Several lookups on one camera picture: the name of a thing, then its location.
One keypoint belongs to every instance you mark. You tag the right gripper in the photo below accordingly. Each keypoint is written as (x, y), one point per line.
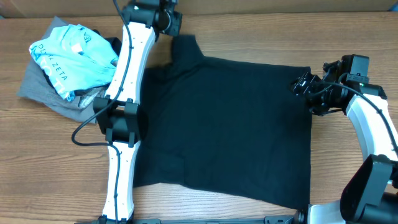
(311, 81)

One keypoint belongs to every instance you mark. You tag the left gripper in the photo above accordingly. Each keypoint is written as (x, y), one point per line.
(175, 27)

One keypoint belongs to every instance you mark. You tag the black t-shirt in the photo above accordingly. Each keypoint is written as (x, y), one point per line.
(225, 126)

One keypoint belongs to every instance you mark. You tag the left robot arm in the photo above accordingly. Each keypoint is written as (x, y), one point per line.
(119, 114)

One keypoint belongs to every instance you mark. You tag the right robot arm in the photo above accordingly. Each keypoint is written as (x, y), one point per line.
(345, 87)

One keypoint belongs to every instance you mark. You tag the cardboard backdrop board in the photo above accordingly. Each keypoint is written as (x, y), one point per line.
(87, 8)

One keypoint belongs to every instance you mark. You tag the light blue printed t-shirt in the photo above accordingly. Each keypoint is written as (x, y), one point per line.
(75, 58)

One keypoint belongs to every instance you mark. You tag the grey folded t-shirt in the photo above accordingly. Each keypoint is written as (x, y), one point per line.
(35, 87)

